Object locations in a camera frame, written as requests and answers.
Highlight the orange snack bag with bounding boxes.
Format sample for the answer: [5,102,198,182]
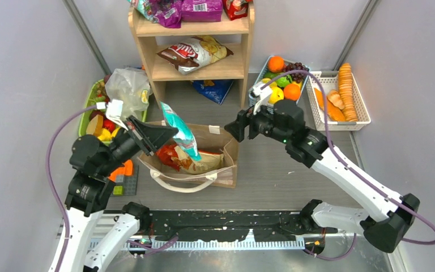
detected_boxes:
[156,144,224,175]

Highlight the teal snack bag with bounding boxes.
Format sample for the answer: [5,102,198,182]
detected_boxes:
[160,102,201,161]

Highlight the clear plastic bag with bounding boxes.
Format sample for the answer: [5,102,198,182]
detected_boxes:
[105,67,152,121]

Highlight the brown burlap grocery bag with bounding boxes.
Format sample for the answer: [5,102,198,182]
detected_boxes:
[138,124,238,193]

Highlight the Chuba chips bag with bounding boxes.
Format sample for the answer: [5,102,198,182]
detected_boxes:
[156,35,234,75]

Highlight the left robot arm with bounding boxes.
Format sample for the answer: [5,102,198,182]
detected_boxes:
[49,116,178,271]

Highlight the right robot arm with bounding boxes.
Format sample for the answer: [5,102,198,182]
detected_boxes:
[224,100,420,253]

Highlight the orange curved toy track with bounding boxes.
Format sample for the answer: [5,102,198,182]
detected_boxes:
[108,160,134,182]

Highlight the green fruit tray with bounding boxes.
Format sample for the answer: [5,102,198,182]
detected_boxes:
[78,76,152,145]

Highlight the blue snack bag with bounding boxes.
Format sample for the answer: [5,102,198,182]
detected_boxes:
[191,79,234,105]

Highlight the orange fruit lower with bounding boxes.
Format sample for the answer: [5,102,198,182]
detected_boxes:
[283,83,301,101]

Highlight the orange fruit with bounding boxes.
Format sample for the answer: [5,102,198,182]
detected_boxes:
[283,83,301,101]
[267,56,285,73]

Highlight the lime lego brick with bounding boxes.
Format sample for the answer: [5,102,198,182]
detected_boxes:
[113,185,124,196]

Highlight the blue fruit basket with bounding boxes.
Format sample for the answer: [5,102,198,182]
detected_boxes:
[248,55,311,109]

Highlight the dark grape bunch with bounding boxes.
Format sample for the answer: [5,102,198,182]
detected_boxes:
[283,62,309,83]

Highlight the orange fruit top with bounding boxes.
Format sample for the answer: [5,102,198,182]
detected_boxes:
[267,56,285,73]

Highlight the wooden shelf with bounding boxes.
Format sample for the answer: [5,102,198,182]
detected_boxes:
[128,2,255,108]

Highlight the orange bread loaf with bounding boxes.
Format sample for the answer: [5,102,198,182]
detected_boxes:
[314,88,346,122]

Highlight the small croissant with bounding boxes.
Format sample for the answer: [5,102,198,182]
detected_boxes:
[327,90,345,110]

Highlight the white bread basket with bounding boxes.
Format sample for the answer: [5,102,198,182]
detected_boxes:
[305,71,371,131]

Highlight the stacked round crackers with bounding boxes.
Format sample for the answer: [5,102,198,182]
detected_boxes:
[338,63,358,122]

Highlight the red snack bag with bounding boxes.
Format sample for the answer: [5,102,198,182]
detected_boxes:
[222,0,252,20]

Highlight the purple snack bag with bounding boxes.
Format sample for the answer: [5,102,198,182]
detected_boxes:
[129,0,184,29]

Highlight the magenta snack bag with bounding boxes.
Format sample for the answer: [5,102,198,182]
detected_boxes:
[181,0,223,22]

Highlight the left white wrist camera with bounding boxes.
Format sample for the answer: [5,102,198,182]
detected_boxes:
[96,99,128,130]

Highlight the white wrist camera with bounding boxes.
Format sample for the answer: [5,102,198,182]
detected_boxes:
[96,99,128,130]
[249,82,272,115]

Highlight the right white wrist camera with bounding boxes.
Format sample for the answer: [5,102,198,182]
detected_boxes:
[249,82,272,115]

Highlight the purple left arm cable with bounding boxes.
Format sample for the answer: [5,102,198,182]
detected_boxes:
[45,105,108,272]

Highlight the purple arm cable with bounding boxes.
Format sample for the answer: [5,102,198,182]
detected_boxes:
[261,70,435,245]
[45,105,108,272]

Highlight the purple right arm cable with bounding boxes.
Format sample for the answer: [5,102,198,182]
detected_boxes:
[261,70,435,245]

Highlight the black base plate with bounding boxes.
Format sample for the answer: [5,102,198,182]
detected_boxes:
[138,210,323,243]

